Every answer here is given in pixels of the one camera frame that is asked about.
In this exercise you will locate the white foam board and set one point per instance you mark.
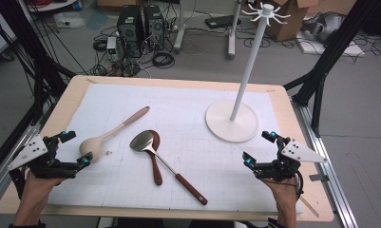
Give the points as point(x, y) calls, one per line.
point(343, 50)

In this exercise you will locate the person's left hand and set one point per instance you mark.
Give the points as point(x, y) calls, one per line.
point(36, 190)

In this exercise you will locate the flat black device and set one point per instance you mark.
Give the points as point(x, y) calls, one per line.
point(218, 21)

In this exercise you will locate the brown wooden spoon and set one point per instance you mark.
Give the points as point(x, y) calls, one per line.
point(156, 171)

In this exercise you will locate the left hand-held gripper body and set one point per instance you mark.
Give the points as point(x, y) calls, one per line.
point(52, 166)

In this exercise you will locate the small white power box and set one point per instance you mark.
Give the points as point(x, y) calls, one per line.
point(111, 42)

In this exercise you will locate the metal clamp bracket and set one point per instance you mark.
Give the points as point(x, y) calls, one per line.
point(319, 177)

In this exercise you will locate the round white table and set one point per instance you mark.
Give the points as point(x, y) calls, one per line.
point(52, 7)

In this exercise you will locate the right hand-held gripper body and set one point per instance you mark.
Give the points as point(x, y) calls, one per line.
point(280, 169)

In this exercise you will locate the clear plastic bag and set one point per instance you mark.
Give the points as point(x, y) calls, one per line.
point(67, 20)

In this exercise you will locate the white-legged desk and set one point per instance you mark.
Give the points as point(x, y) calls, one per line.
point(179, 39)

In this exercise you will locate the white utensil rack stand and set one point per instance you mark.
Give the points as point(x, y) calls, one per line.
point(232, 126)

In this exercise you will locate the grey rounded appliance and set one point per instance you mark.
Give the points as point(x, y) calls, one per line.
point(324, 25)

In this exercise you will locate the beige ladle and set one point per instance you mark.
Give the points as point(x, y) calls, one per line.
point(93, 145)

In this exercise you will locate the black computer tower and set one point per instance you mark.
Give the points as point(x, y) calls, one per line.
point(154, 27)
point(130, 30)

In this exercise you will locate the black metal frame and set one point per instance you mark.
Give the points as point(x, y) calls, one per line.
point(335, 47)
point(26, 38)

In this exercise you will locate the large cardboard box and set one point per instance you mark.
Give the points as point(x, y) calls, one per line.
point(289, 30)

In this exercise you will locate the person's right hand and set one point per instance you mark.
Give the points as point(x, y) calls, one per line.
point(284, 196)

